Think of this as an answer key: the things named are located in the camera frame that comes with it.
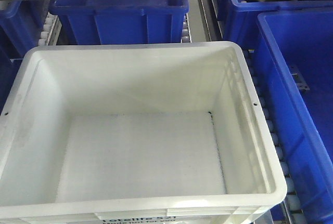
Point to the white translucent plastic tote bin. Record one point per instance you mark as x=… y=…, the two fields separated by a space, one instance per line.
x=158 y=133

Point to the blue bin left side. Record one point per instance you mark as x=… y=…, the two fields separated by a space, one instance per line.
x=21 y=26

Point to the large blue bin right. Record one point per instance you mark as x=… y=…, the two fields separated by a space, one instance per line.
x=293 y=64

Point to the right side roller track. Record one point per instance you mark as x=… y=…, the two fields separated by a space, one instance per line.
x=289 y=210

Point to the roller track under left bins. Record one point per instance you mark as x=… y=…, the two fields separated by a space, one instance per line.
x=50 y=32

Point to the blue bin back right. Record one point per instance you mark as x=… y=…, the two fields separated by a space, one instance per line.
x=238 y=18

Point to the blue bin behind tote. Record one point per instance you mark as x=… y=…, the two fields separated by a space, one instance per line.
x=103 y=22

